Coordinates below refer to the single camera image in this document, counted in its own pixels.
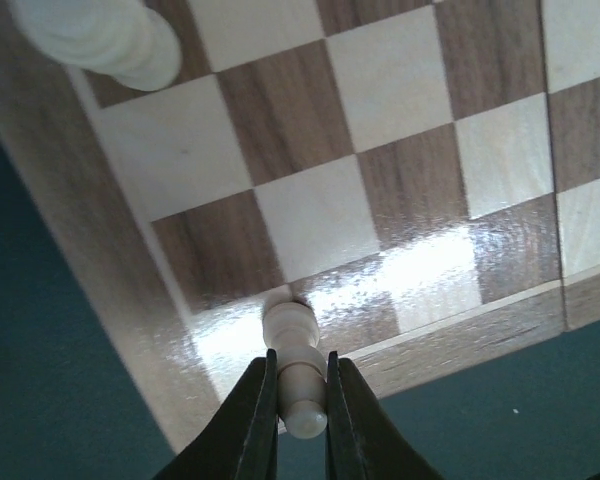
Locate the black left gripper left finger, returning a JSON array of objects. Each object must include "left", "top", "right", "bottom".
[{"left": 155, "top": 349, "right": 278, "bottom": 480}]

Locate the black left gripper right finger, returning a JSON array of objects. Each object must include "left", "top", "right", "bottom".
[{"left": 325, "top": 351, "right": 442, "bottom": 479}]

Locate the white chess queen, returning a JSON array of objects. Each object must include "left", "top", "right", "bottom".
[{"left": 9, "top": 1, "right": 182, "bottom": 92}]

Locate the wooden chess board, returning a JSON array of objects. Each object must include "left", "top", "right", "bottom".
[{"left": 0, "top": 1, "right": 600, "bottom": 451}]

